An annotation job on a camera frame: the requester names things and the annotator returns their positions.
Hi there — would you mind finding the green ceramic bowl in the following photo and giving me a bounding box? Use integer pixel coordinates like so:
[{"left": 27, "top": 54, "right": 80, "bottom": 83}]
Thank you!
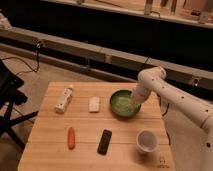
[{"left": 110, "top": 90, "right": 141, "bottom": 118}]

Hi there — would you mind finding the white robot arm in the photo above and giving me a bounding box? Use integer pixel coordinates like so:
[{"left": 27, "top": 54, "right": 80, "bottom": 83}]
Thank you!
[{"left": 131, "top": 66, "right": 213, "bottom": 171}]

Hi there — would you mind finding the white rectangular block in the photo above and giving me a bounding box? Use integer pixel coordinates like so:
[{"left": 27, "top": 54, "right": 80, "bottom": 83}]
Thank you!
[{"left": 89, "top": 97, "right": 100, "bottom": 113}]

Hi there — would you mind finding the black remote control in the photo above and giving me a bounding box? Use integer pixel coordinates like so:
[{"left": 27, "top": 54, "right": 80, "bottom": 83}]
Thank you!
[{"left": 97, "top": 130, "right": 112, "bottom": 155}]

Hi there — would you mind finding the white bottle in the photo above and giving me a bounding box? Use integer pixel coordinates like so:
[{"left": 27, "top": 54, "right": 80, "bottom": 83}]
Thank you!
[{"left": 54, "top": 85, "right": 73, "bottom": 114}]

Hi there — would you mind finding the orange carrot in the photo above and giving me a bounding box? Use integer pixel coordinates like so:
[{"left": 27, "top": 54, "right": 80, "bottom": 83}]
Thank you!
[{"left": 67, "top": 127, "right": 75, "bottom": 149}]

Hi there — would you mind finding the black cable on floor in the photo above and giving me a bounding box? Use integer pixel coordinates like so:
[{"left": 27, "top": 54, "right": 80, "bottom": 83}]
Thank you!
[{"left": 0, "top": 39, "right": 44, "bottom": 76}]

